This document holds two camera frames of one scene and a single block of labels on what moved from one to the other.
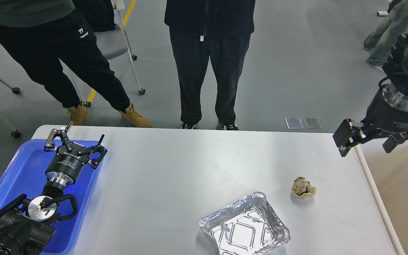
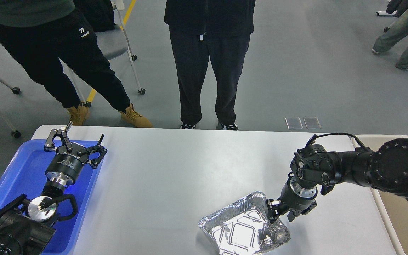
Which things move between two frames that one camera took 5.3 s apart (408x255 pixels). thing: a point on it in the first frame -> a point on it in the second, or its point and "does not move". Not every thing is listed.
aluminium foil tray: (249, 226) does not move
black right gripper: (392, 112) -> (294, 198)
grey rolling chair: (114, 42) does not move
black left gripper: (66, 165) does not move
